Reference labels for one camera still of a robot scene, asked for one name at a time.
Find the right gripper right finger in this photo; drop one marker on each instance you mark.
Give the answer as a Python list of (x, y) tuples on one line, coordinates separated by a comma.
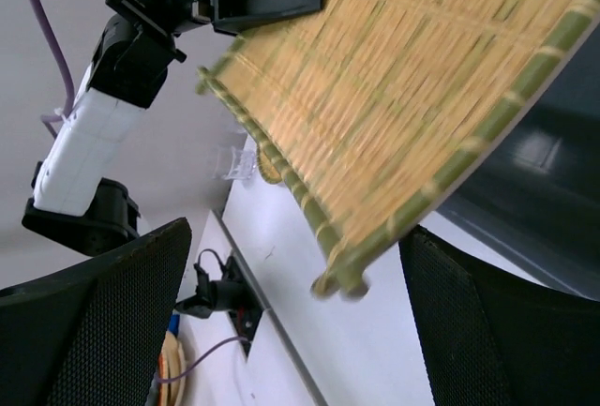
[(489, 337)]

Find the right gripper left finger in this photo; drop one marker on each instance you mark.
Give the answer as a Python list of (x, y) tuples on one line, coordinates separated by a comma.
[(91, 334)]

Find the square bamboo mat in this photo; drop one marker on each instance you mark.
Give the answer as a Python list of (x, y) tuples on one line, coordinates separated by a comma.
[(374, 111)]

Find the round orange woven tray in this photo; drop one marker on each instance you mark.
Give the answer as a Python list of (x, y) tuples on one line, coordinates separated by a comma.
[(171, 363)]

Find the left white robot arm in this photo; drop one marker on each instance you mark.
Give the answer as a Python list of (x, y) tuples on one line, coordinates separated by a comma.
[(73, 203)]

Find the grey plastic bin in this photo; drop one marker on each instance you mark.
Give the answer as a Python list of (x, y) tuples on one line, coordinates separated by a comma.
[(535, 199)]

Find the clear plastic cup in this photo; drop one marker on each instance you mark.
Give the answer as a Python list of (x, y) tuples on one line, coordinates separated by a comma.
[(234, 163)]

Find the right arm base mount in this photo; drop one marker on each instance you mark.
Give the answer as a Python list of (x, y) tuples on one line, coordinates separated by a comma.
[(230, 293)]

